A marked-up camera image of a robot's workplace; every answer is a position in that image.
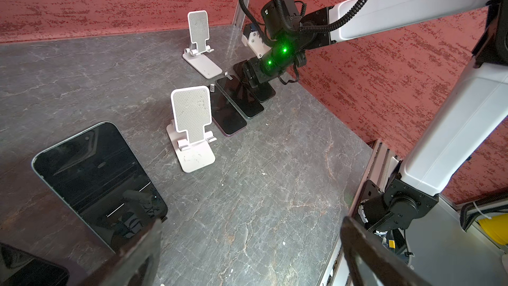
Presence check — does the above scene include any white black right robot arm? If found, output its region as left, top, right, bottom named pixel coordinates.
left=298, top=0, right=507, bottom=205

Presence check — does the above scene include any black phone table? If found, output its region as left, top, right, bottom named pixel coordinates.
left=1, top=243, right=70, bottom=285

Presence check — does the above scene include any aluminium corner post right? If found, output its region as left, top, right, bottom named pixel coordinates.
left=232, top=0, right=250, bottom=30

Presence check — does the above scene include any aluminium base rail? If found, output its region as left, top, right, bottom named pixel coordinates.
left=317, top=139, right=399, bottom=285

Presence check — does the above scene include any black phone with sticker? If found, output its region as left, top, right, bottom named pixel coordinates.
left=216, top=76, right=264, bottom=119

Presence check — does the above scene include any white stand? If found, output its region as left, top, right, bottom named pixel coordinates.
left=166, top=86, right=216, bottom=173
left=183, top=10, right=222, bottom=79

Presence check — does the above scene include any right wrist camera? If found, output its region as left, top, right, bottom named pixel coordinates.
left=242, top=23, right=271, bottom=59

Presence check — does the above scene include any purple edged dark phone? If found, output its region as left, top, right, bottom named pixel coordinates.
left=210, top=85, right=247, bottom=136

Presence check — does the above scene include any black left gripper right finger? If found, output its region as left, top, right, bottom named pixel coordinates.
left=340, top=217, right=429, bottom=285

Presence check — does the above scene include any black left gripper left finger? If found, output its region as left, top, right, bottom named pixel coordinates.
left=81, top=219, right=162, bottom=285

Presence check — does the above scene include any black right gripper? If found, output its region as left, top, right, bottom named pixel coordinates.
left=242, top=38, right=307, bottom=87

